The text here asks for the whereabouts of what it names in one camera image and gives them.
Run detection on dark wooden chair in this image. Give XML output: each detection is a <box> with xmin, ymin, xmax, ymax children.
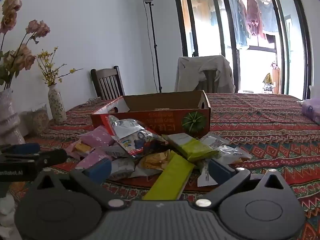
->
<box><xmin>90</xmin><ymin>66</ymin><xmax>125</xmax><ymax>100</ymax></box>

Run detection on purple tissue pack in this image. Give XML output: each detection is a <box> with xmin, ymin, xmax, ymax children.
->
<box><xmin>301</xmin><ymin>99</ymin><xmax>320</xmax><ymax>125</ymax></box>

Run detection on maroon hanging shirt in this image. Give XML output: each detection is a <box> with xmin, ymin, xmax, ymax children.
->
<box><xmin>244</xmin><ymin>0</ymin><xmax>267</xmax><ymax>40</ymax></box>

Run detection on chair under jacket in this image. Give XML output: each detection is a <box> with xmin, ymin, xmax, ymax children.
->
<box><xmin>200</xmin><ymin>69</ymin><xmax>222</xmax><ymax>93</ymax></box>

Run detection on beige hanging garment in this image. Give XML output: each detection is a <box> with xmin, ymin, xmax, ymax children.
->
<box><xmin>181</xmin><ymin>0</ymin><xmax>223</xmax><ymax>27</ymax></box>

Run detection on red silver snack bag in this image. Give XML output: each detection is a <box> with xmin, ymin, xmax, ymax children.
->
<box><xmin>106</xmin><ymin>114</ymin><xmax>168</xmax><ymax>158</ymax></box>

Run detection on yellow flower branches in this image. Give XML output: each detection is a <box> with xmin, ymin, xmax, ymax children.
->
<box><xmin>37</xmin><ymin>46</ymin><xmax>83</xmax><ymax>87</ymax></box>

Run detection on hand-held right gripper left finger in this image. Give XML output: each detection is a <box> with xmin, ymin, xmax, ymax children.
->
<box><xmin>32</xmin><ymin>159</ymin><xmax>127</xmax><ymax>209</ymax></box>

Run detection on black sliding door frame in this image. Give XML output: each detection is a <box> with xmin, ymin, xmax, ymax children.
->
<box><xmin>172</xmin><ymin>0</ymin><xmax>313</xmax><ymax>101</ymax></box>

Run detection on white cracker snack packet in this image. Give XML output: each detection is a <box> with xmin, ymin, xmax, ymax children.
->
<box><xmin>65</xmin><ymin>140</ymin><xmax>95</xmax><ymax>160</ymax></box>

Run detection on yellow green balcony bag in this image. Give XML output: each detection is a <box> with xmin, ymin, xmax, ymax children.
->
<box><xmin>262</xmin><ymin>72</ymin><xmax>273</xmax><ymax>93</ymax></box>

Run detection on person's left forearm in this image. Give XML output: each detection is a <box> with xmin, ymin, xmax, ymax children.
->
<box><xmin>0</xmin><ymin>190</ymin><xmax>17</xmax><ymax>234</ymax></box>

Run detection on clear white snack packet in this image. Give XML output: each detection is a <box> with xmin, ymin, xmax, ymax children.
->
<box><xmin>199</xmin><ymin>134</ymin><xmax>252</xmax><ymax>167</ymax></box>

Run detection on white grey snack packet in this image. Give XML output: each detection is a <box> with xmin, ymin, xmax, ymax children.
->
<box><xmin>108</xmin><ymin>157</ymin><xmax>136</xmax><ymax>181</ymax></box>

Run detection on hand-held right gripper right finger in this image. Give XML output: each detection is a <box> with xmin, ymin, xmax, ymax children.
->
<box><xmin>193</xmin><ymin>159</ymin><xmax>290</xmax><ymax>209</ymax></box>

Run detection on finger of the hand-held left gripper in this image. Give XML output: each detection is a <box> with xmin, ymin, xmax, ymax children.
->
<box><xmin>32</xmin><ymin>149</ymin><xmax>68</xmax><ymax>167</ymax></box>
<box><xmin>0</xmin><ymin>143</ymin><xmax>41</xmax><ymax>156</ymax></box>

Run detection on light blue hanging shirt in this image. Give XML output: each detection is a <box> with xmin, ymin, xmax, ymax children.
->
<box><xmin>257</xmin><ymin>0</ymin><xmax>279</xmax><ymax>34</ymax></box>

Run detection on wooden balcony stand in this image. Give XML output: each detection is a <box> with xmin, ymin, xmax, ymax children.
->
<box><xmin>270</xmin><ymin>61</ymin><xmax>281</xmax><ymax>95</ymax></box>

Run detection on pink snack packet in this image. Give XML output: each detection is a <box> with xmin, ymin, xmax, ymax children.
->
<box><xmin>79</xmin><ymin>126</ymin><xmax>116</xmax><ymax>148</ymax></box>
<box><xmin>74</xmin><ymin>148</ymin><xmax>113</xmax><ymax>171</ymax></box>

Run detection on long lime green snack packet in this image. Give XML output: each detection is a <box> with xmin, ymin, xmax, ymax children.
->
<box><xmin>142</xmin><ymin>153</ymin><xmax>196</xmax><ymax>201</ymax></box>

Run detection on small white snack packet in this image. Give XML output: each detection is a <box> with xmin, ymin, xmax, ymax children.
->
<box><xmin>197</xmin><ymin>164</ymin><xmax>218</xmax><ymax>187</ymax></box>

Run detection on red cardboard box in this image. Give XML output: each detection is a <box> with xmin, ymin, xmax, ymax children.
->
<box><xmin>90</xmin><ymin>90</ymin><xmax>212</xmax><ymax>138</ymax></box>

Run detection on chair with beige jacket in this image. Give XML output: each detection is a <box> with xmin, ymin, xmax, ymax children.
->
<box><xmin>174</xmin><ymin>55</ymin><xmax>236</xmax><ymax>93</ymax></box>

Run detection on dried pink roses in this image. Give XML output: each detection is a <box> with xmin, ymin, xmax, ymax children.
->
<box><xmin>0</xmin><ymin>0</ymin><xmax>51</xmax><ymax>90</ymax></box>

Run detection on slim floral vase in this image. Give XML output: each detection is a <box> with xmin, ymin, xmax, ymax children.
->
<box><xmin>48</xmin><ymin>85</ymin><xmax>67</xmax><ymax>124</ymax></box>

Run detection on short lime green snack packet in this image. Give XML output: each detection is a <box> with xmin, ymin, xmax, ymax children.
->
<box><xmin>162</xmin><ymin>133</ymin><xmax>219</xmax><ymax>162</ymax></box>

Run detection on yellow chips snack packet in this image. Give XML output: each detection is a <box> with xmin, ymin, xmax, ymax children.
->
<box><xmin>135</xmin><ymin>149</ymin><xmax>178</xmax><ymax>172</ymax></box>

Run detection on large white vase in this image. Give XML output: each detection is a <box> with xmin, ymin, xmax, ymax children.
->
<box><xmin>0</xmin><ymin>88</ymin><xmax>26</xmax><ymax>146</ymax></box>

